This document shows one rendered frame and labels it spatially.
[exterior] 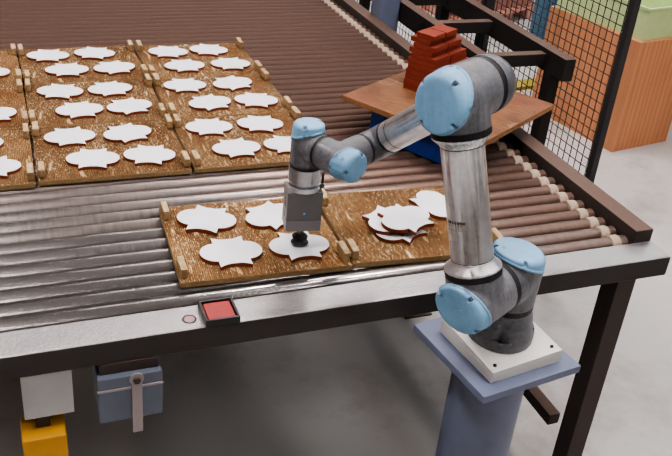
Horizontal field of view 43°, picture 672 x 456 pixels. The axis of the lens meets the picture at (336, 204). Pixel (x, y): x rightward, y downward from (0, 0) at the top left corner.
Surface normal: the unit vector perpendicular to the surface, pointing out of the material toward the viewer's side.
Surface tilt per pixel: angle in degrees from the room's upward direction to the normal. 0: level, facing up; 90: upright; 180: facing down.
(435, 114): 85
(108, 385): 90
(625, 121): 90
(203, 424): 0
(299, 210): 90
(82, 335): 0
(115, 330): 0
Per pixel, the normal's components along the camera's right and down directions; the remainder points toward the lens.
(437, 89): -0.70, 0.23
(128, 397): 0.36, 0.47
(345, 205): 0.09, -0.88
